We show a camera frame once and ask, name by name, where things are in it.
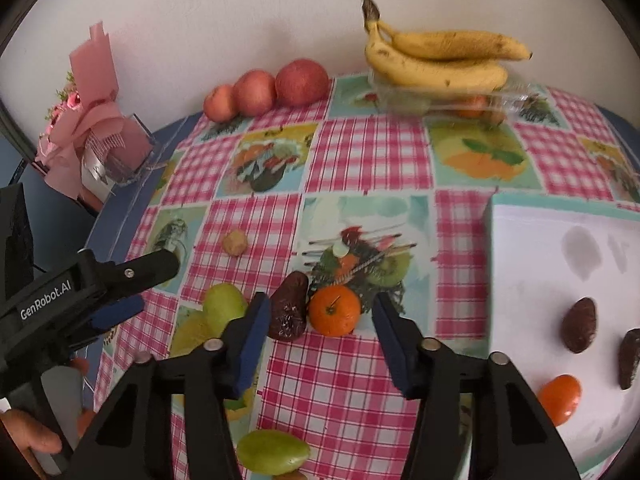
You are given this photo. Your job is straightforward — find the large dark dried date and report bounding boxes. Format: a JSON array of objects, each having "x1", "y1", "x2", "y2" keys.
[{"x1": 617, "y1": 327, "x2": 640, "y2": 390}]

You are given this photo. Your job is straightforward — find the yellow banana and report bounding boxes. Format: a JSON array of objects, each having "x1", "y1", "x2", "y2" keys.
[
  {"x1": 378, "y1": 21, "x2": 533, "y2": 61},
  {"x1": 361, "y1": 0, "x2": 508, "y2": 92}
]

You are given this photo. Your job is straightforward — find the pink flower bouquet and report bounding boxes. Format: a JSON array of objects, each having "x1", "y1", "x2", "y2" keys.
[{"x1": 36, "y1": 22, "x2": 127, "y2": 209}]

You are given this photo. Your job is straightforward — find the clear plastic fruit container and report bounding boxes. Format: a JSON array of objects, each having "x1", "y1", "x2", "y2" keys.
[{"x1": 368, "y1": 70, "x2": 539, "y2": 125}]

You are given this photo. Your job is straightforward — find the small pale red apple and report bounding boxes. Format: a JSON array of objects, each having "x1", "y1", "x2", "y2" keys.
[{"x1": 203, "y1": 84, "x2": 239, "y2": 124}]

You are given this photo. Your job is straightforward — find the checkered fruit-print tablecloth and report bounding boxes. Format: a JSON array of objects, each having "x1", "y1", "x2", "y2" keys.
[{"x1": 92, "y1": 72, "x2": 640, "y2": 480}]

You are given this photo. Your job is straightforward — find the large red apple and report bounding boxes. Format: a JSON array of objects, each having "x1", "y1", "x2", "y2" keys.
[{"x1": 274, "y1": 58, "x2": 331, "y2": 107}]

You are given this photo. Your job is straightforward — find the orange fruit in container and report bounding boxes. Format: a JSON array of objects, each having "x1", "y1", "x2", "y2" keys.
[{"x1": 452, "y1": 96, "x2": 488, "y2": 119}]

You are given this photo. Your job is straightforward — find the lower yellow banana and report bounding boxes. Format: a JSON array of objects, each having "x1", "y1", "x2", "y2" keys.
[{"x1": 361, "y1": 0, "x2": 508, "y2": 92}]

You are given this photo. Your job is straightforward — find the person's left hand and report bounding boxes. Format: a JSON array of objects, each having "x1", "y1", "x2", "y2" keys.
[{"x1": 0, "y1": 356, "x2": 97, "y2": 466}]

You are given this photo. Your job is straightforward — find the upper yellow banana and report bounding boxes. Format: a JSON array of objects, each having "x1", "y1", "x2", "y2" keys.
[{"x1": 378, "y1": 21, "x2": 533, "y2": 61}]

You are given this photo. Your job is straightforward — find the small dark dried date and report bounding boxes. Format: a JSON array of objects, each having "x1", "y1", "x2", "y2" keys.
[{"x1": 560, "y1": 297, "x2": 598, "y2": 354}]

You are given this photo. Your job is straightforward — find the small brown longan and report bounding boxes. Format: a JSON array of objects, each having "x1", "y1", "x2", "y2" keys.
[
  {"x1": 272, "y1": 470, "x2": 307, "y2": 480},
  {"x1": 221, "y1": 229, "x2": 248, "y2": 257}
]

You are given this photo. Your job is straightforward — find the green jujube fruit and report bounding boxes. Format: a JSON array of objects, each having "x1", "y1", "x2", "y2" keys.
[
  {"x1": 235, "y1": 429, "x2": 310, "y2": 476},
  {"x1": 203, "y1": 283, "x2": 247, "y2": 338}
]

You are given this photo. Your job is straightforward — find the white tray teal rim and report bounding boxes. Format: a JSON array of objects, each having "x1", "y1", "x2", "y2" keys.
[{"x1": 486, "y1": 193, "x2": 639, "y2": 479}]

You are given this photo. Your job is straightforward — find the orange tangerine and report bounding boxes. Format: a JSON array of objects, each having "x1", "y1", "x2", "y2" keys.
[
  {"x1": 308, "y1": 285, "x2": 361, "y2": 337},
  {"x1": 537, "y1": 374, "x2": 582, "y2": 427}
]

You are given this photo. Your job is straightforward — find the middle red apple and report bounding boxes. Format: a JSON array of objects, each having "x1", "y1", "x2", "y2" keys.
[{"x1": 232, "y1": 70, "x2": 276, "y2": 117}]

